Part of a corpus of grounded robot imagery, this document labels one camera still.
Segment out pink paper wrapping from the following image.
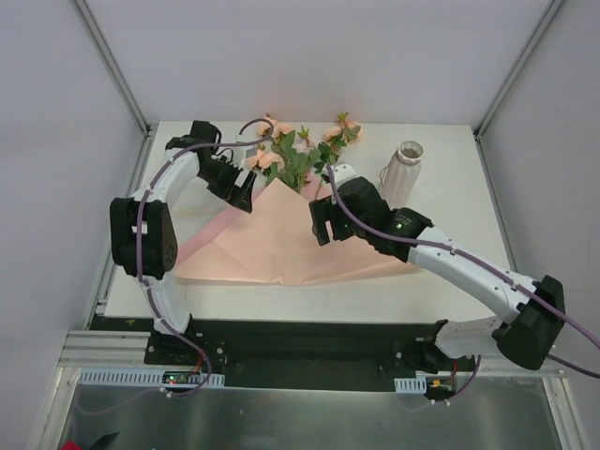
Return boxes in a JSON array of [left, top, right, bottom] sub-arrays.
[[175, 180, 418, 286]]

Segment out pink flowers with green leaves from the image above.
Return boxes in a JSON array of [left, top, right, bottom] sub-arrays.
[[245, 112, 363, 192]]

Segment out cream ribbon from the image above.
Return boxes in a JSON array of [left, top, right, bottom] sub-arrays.
[[172, 187, 227, 219]]

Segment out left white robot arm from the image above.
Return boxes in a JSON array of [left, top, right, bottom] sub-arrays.
[[109, 121, 256, 365]]

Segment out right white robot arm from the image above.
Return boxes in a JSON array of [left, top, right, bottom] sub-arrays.
[[308, 177, 565, 373]]

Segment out white ribbed ceramic vase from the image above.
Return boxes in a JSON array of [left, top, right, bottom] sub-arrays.
[[378, 141, 424, 208]]

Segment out red object at bottom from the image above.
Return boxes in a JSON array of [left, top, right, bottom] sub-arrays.
[[59, 441, 83, 450]]

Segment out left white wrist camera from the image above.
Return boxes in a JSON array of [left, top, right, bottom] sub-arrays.
[[232, 144, 258, 165]]

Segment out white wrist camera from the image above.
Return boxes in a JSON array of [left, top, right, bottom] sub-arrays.
[[232, 144, 258, 165], [327, 163, 357, 188]]

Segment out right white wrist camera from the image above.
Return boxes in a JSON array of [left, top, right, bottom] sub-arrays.
[[327, 163, 357, 188]]

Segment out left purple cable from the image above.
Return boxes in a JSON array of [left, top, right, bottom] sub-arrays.
[[135, 117, 276, 348]]

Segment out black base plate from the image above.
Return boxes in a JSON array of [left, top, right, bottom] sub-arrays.
[[91, 317, 481, 398]]

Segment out left aluminium frame post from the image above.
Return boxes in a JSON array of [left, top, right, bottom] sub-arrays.
[[69, 0, 152, 137]]

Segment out aluminium frame post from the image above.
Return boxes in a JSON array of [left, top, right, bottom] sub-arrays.
[[473, 0, 566, 142], [69, 0, 152, 137]]

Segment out right white cable duct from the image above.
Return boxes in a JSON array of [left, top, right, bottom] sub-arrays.
[[394, 375, 454, 395]]

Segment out white cable duct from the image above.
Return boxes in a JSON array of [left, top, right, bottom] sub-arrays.
[[80, 368, 225, 389], [394, 375, 454, 395]]

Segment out aluminium front rail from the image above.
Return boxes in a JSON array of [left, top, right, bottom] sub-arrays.
[[58, 330, 567, 378]]

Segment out left white cable duct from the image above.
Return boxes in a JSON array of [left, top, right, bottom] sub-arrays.
[[80, 368, 225, 389]]

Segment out right aluminium frame post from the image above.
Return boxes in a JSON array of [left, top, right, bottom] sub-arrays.
[[473, 0, 566, 142]]

